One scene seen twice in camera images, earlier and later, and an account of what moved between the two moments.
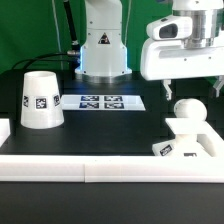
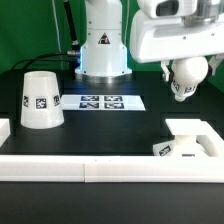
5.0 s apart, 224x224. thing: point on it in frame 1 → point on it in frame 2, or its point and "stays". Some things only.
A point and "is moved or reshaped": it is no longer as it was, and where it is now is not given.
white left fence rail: (5, 130) stays
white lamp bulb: (190, 109) is moved or reshaped
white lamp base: (186, 142) stays
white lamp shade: (41, 104) stays
